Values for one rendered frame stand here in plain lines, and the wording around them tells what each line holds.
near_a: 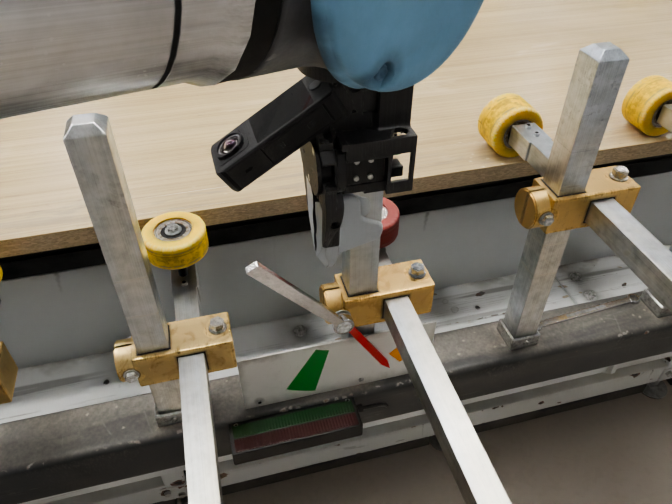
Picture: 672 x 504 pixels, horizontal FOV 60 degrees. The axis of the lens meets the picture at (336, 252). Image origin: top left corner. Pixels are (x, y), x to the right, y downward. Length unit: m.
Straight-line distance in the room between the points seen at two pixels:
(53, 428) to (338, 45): 0.74
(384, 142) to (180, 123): 0.59
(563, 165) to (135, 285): 0.48
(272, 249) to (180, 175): 0.18
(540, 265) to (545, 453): 0.93
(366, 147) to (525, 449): 1.29
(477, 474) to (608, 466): 1.13
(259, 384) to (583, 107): 0.50
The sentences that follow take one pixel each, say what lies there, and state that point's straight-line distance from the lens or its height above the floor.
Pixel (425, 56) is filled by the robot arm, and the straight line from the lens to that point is 0.21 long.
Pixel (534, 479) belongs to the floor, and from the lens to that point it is 1.61.
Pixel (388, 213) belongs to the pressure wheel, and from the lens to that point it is 0.75.
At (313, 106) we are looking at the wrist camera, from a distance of 0.44.
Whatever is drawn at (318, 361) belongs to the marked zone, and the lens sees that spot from 0.75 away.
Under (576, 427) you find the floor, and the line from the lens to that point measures 1.73.
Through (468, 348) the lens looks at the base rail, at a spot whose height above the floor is 0.70.
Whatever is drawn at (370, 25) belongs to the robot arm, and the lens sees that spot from 0.19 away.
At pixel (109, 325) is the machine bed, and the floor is 0.68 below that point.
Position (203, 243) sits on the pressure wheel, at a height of 0.89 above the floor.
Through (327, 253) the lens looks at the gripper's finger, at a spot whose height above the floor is 1.02.
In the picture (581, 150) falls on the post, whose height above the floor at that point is 1.03.
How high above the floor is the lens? 1.36
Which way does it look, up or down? 41 degrees down
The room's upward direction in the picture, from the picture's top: straight up
